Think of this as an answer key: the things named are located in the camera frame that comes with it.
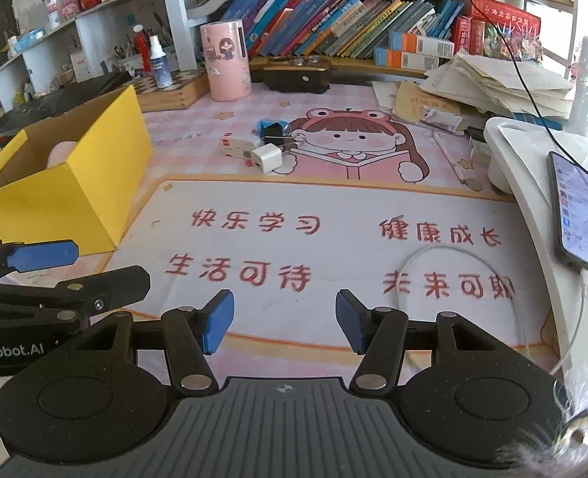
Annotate pink cartoon canister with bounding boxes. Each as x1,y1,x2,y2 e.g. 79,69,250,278
199,19,253,103

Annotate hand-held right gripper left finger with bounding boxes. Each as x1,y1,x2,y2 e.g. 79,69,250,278
65,289,236,393

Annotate phone on charger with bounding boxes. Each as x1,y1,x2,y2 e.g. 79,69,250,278
547,151,588,284

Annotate row of upright books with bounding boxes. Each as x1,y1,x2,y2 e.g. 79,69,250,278
219,0,466,61

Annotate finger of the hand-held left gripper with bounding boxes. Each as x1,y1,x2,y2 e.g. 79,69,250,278
0,265,151,333
0,240,80,280

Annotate stack of papers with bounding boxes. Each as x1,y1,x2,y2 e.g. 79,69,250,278
393,52,576,121

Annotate white charging cable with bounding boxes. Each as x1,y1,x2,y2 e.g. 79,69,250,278
393,244,588,375

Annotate yellow cardboard box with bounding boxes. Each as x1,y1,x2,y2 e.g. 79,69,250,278
0,84,154,258

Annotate checkered wooden box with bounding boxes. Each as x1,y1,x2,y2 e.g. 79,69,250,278
125,70,211,113

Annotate small red and white box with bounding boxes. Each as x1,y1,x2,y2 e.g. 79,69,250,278
221,133,260,159

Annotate orange and white boxes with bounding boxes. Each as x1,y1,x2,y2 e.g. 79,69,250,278
373,31,457,69

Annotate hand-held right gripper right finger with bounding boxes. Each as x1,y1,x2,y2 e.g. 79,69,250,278
334,288,520,394

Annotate black electronic keyboard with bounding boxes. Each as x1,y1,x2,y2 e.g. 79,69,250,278
0,72,133,156

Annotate black cable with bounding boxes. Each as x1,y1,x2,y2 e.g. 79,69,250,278
460,0,588,185

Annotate white phone stand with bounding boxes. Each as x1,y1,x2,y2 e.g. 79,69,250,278
483,116,588,389

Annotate white charger plug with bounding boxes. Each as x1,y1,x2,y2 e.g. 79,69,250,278
250,143,285,174

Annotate white desktop shelf unit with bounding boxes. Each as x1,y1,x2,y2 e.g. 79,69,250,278
0,0,186,110

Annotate white pen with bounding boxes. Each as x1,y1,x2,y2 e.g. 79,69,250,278
433,132,469,183

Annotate blue tissue pack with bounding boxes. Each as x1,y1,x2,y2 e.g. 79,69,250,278
14,29,47,53

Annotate white spray bottle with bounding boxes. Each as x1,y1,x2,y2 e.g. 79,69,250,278
147,35,172,89

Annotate blue binder clip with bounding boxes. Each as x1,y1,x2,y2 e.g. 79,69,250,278
256,119,295,141

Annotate red printed gift box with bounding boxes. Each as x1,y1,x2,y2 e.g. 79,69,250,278
453,0,543,67

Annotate pink plush toy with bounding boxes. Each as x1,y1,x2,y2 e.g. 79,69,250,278
46,142,78,169

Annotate white frame bookshelf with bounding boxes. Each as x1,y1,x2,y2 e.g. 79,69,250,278
157,0,580,80

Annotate cartoon printed desk mat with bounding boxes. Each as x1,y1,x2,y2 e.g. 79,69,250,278
109,82,566,362

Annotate pink checked cloth desktop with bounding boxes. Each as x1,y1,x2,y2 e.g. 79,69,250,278
5,77,573,374

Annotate black brown stapler device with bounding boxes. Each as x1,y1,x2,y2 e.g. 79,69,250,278
249,55,332,94

